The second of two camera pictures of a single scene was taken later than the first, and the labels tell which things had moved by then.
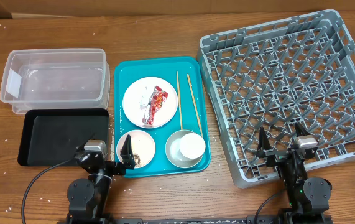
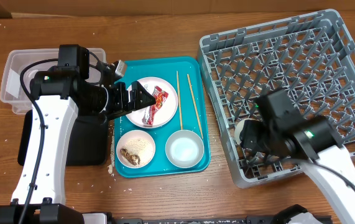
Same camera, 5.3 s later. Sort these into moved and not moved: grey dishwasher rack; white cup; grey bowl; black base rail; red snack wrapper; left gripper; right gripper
Moved: right gripper; left gripper; white cup
Not moved: red snack wrapper; grey dishwasher rack; grey bowl; black base rail
